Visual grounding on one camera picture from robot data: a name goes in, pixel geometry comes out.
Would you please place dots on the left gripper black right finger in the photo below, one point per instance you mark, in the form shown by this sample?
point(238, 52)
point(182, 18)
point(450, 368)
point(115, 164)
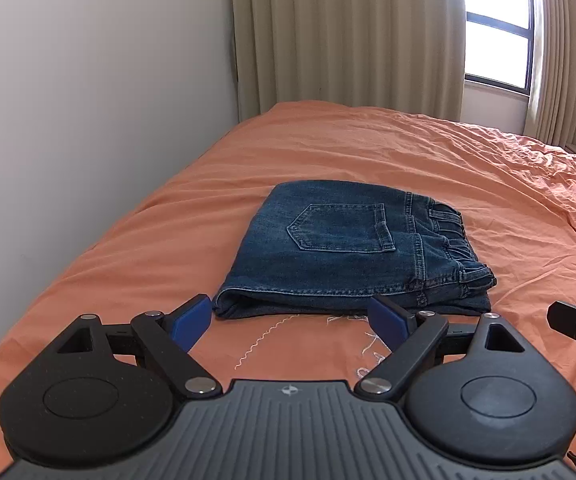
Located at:
point(480, 392)

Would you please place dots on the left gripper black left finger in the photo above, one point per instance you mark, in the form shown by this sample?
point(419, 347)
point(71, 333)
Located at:
point(99, 392)

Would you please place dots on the blue denim pants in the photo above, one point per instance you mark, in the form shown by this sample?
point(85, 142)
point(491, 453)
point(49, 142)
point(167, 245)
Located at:
point(328, 247)

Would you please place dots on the orange bed sheet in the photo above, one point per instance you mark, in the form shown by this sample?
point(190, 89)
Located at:
point(516, 195)

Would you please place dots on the beige curtain left of window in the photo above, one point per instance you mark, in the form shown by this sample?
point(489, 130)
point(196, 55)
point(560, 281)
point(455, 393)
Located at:
point(405, 55)

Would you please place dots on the window with dark frame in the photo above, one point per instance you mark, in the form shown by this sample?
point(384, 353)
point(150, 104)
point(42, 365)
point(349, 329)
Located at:
point(499, 43)

